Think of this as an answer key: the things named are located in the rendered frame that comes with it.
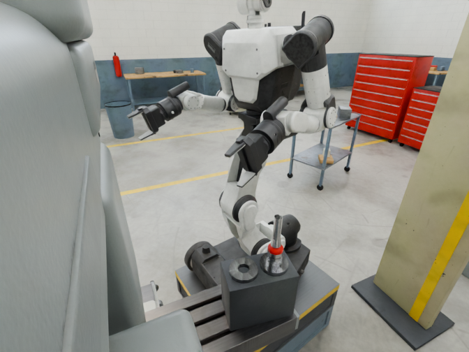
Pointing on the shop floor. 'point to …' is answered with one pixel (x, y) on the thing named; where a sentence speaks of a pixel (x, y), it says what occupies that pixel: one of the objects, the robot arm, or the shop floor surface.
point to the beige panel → (429, 221)
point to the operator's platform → (318, 278)
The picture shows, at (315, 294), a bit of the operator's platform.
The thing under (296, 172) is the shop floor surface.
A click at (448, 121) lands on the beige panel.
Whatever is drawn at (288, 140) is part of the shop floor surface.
